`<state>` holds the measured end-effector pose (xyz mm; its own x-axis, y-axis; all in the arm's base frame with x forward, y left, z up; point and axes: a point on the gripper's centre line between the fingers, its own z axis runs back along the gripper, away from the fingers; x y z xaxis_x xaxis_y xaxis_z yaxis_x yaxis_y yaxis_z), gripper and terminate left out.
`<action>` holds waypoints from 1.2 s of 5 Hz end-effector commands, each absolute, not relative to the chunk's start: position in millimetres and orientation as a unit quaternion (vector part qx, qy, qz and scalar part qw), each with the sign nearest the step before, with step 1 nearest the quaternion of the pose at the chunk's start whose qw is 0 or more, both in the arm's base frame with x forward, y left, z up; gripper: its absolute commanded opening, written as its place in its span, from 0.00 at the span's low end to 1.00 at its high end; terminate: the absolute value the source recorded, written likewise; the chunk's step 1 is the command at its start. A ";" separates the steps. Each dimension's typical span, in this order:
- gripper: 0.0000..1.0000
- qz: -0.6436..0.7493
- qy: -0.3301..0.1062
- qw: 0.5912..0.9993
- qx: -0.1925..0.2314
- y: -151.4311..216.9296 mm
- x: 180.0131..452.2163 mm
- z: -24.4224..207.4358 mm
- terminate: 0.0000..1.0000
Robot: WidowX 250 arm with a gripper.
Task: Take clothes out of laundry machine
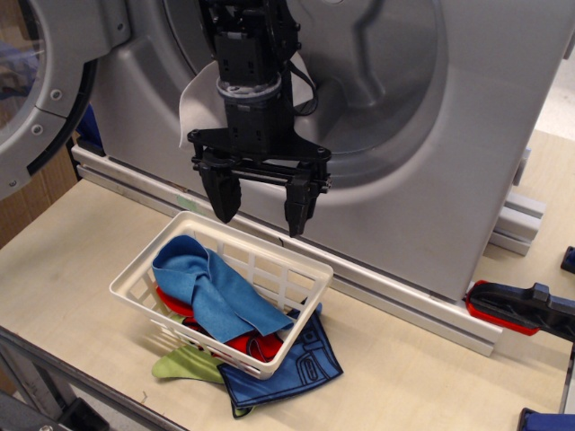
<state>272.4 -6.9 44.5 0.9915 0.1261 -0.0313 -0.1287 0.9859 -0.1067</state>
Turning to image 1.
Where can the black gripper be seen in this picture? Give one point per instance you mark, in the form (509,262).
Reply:
(260,143)

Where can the grey cloth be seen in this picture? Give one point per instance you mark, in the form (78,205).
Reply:
(201,106)

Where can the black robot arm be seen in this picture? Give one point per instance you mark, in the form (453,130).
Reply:
(253,43)

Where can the white plastic laundry basket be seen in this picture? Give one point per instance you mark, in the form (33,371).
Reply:
(292,283)

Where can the grey toy washing machine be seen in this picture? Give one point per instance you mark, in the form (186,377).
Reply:
(426,106)

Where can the blue clamp behind machine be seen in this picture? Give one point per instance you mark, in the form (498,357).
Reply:
(89,135)

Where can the round washing machine door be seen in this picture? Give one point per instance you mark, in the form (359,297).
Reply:
(49,56)

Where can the light blue cloth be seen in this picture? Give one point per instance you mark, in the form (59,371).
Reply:
(224,303)

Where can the red cloth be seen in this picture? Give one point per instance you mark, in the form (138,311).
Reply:
(252,343)

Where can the blue jeans-print cloth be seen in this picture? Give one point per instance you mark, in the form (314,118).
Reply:
(308,365)

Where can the green cloth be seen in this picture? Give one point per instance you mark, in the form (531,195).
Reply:
(188,362)

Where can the red and black clamp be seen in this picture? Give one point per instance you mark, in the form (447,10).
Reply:
(524,310)

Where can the black clamp part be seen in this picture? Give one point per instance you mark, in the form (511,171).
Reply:
(568,260)

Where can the blue clamp pad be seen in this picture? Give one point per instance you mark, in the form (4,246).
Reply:
(531,420)

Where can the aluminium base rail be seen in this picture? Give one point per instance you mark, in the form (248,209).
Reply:
(449,320)

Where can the metal table frame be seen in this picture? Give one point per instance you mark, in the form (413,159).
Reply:
(51,364)

